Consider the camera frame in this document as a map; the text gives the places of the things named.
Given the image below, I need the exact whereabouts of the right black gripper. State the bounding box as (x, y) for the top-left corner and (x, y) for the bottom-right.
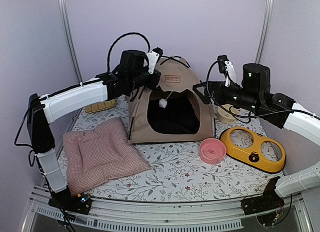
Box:
(193, 80), (261, 113)

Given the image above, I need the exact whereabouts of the black tent pole one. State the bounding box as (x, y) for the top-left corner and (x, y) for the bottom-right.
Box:
(162, 56), (191, 70)

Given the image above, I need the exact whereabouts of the beige fabric pet tent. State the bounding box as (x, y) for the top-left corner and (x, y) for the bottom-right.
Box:
(129, 56), (214, 144)

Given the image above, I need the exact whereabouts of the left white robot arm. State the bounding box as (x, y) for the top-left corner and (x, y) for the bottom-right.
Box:
(27, 48), (163, 209)

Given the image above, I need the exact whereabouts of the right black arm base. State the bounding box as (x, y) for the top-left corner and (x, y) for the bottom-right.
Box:
(241, 176), (285, 227)

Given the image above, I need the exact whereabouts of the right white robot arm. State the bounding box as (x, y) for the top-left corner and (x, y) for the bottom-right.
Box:
(192, 61), (320, 210)

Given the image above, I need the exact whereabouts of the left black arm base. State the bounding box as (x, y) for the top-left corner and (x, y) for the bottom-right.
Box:
(47, 183), (92, 231)

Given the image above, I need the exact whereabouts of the pink pet bowl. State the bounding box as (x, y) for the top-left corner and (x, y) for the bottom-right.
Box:
(198, 138), (227, 164)

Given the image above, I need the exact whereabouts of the cream cat bowl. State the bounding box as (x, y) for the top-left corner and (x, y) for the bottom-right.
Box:
(216, 104), (238, 124)

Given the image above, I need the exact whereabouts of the white pompom toy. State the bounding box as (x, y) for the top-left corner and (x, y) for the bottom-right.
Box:
(158, 99), (168, 109)

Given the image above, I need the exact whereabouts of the woven scratcher tray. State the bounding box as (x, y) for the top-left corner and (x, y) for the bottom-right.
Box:
(84, 99), (117, 114)

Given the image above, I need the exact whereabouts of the yellow double bowl stand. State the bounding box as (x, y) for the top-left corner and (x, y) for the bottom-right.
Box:
(219, 126), (286, 174)

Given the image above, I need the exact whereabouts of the pink checkered cushion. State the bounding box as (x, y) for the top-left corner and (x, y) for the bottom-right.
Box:
(63, 117), (151, 195)

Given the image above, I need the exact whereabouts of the green circuit board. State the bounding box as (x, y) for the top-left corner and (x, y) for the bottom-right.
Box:
(77, 193), (91, 203)

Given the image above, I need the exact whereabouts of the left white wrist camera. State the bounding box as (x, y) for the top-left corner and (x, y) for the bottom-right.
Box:
(146, 47), (163, 75)

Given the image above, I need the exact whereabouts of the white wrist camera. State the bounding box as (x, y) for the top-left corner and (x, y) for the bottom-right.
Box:
(146, 47), (163, 75)
(217, 55), (237, 87)

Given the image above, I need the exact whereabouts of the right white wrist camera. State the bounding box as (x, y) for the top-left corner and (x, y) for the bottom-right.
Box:
(217, 55), (237, 87)

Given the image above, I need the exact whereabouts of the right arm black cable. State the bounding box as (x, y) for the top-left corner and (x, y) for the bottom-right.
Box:
(206, 60), (320, 120)

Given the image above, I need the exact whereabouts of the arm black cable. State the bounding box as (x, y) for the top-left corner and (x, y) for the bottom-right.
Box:
(206, 60), (320, 120)
(106, 33), (152, 72)

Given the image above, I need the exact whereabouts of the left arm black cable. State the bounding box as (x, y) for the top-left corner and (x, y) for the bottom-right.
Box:
(106, 33), (152, 72)

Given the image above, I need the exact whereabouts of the right aluminium frame post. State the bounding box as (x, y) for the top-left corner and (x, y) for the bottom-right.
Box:
(255, 0), (274, 63)

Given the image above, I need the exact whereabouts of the aluminium frame post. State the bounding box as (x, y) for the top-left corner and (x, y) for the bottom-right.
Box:
(255, 0), (274, 63)
(57, 0), (83, 83)

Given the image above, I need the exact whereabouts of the left aluminium frame post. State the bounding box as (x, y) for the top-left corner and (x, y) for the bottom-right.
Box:
(57, 0), (83, 83)

